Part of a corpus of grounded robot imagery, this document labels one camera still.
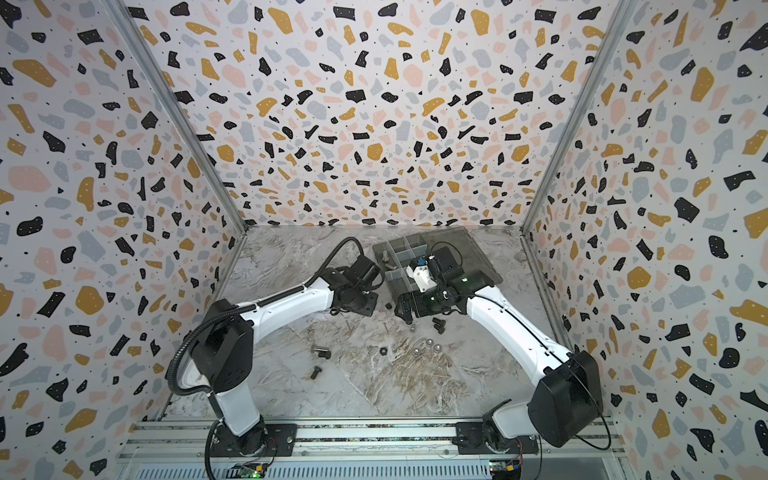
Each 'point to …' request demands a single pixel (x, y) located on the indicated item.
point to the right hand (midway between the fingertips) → (405, 302)
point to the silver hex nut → (412, 328)
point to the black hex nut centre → (383, 351)
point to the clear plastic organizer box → (396, 255)
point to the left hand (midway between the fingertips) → (370, 300)
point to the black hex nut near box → (388, 306)
